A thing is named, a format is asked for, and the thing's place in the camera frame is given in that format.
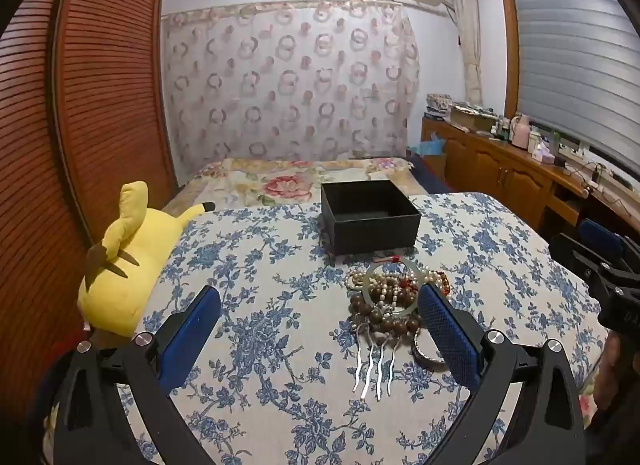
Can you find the blue floral cloth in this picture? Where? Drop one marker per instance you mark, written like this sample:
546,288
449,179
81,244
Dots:
280,320

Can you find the black jewelry box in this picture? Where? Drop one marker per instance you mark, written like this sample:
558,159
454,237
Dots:
372,230

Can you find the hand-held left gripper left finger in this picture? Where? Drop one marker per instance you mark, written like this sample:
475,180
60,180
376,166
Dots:
192,330

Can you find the pink bottle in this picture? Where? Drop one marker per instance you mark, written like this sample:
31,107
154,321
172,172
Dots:
521,132

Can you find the small pink box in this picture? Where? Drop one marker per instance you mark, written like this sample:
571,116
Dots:
544,151

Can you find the silver hair comb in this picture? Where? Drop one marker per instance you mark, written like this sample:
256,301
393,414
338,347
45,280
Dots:
371,370

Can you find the grey window blind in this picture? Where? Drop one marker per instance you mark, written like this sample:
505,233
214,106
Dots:
575,55

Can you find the wooden louvered wardrobe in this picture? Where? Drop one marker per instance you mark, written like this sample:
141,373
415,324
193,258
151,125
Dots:
100,95

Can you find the flat beige box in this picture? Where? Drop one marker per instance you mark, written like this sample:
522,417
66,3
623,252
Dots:
472,117

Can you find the blue bag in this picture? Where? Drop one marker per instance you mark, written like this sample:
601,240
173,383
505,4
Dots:
427,147

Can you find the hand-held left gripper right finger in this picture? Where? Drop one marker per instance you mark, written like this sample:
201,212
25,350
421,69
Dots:
447,335

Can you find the pink floral bedspread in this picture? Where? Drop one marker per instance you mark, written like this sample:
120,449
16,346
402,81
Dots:
280,185

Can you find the circle patterned curtain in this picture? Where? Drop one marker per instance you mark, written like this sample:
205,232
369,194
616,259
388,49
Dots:
290,85

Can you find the silver bangle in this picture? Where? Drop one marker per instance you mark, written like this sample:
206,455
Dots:
425,358

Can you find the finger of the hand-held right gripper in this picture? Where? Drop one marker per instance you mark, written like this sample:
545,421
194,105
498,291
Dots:
600,237
575,257

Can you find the pale jade bangle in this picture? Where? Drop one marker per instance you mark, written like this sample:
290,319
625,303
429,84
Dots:
366,291

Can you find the person's right forearm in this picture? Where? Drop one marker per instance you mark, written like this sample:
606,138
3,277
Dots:
617,380

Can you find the wooden cabinet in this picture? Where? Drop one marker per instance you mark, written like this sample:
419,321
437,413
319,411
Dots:
500,170

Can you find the yellow plush toy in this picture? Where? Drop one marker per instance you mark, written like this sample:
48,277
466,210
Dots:
135,255

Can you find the cream drape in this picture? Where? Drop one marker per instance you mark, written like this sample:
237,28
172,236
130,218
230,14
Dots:
467,35

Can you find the stack of patterned boxes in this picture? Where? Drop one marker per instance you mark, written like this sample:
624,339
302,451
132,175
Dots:
438,106

